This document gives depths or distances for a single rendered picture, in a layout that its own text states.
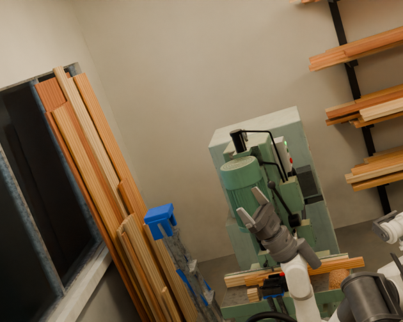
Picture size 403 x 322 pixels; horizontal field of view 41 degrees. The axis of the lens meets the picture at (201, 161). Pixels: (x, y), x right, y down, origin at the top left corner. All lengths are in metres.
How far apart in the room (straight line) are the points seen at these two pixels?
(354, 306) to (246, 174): 0.97
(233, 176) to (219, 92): 2.45
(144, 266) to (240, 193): 1.60
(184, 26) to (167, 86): 0.54
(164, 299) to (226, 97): 1.83
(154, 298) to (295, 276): 2.38
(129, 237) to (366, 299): 2.45
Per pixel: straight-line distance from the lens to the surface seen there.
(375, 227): 1.65
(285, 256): 1.59
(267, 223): 1.56
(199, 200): 5.01
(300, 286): 1.63
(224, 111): 4.74
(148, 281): 3.87
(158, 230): 3.25
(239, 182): 2.33
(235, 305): 2.53
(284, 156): 2.64
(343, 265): 2.54
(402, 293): 1.57
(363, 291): 1.52
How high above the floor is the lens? 2.14
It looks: 14 degrees down
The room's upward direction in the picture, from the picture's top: 19 degrees counter-clockwise
